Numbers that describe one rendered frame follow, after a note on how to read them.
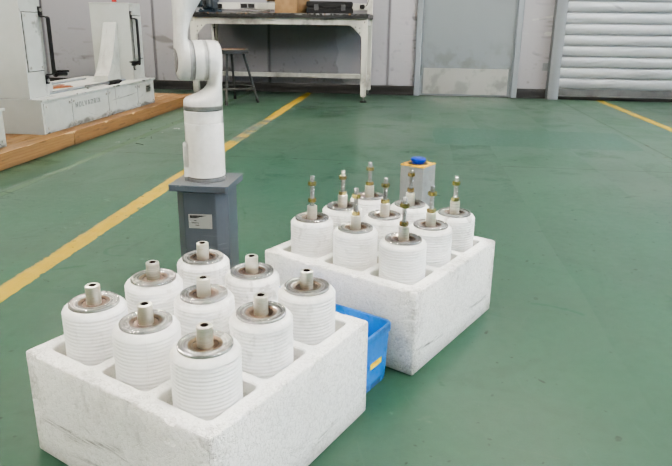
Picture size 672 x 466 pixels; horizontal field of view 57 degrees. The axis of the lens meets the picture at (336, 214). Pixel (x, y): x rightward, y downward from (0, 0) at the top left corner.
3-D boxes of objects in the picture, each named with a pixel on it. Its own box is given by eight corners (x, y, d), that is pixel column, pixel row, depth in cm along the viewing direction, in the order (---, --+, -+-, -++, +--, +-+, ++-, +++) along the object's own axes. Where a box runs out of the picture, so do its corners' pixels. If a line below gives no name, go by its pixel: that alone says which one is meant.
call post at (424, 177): (395, 272, 176) (399, 164, 167) (407, 265, 181) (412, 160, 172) (417, 278, 172) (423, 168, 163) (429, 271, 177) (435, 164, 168)
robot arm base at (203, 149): (182, 182, 150) (177, 111, 145) (194, 173, 159) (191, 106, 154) (219, 184, 149) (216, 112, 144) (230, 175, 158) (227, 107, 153)
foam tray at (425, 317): (265, 322, 146) (264, 250, 141) (358, 272, 176) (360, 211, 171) (412, 376, 124) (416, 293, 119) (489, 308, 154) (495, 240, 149)
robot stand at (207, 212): (175, 300, 157) (167, 184, 148) (194, 278, 171) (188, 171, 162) (231, 304, 155) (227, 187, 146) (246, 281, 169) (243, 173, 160)
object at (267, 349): (220, 421, 98) (215, 316, 93) (259, 392, 106) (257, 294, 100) (268, 443, 93) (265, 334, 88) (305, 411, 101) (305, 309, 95)
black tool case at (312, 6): (307, 14, 586) (307, 2, 583) (351, 14, 587) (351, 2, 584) (306, 13, 552) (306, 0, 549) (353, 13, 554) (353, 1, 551)
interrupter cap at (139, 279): (120, 282, 105) (120, 278, 105) (155, 268, 111) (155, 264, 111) (151, 292, 101) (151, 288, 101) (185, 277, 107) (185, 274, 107)
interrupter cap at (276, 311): (225, 317, 93) (225, 313, 93) (257, 300, 99) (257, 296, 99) (264, 331, 89) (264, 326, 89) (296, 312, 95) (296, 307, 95)
